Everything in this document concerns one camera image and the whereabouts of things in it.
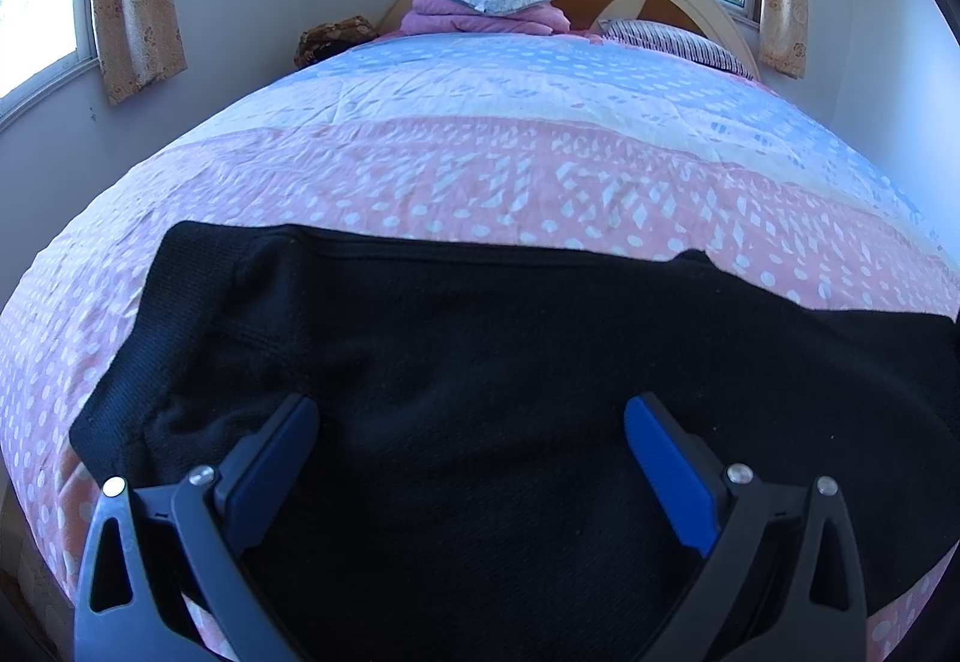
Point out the folded pink blanket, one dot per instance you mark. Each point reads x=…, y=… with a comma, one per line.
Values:
x=480, y=25

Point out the side window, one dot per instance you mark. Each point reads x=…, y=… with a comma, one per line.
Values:
x=41, y=10

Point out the pink polka dot bed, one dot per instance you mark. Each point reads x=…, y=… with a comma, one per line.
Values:
x=480, y=137

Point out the striped pillow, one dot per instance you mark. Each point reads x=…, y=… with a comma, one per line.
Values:
x=675, y=44

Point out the brown patterned cushion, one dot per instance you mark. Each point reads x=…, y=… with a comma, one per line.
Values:
x=334, y=40

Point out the black knit sweater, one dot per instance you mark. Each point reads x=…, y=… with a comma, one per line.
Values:
x=480, y=362

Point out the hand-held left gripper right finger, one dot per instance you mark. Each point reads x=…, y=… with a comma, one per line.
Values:
x=666, y=463

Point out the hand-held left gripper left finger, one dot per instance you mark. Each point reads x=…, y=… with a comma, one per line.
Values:
x=279, y=463

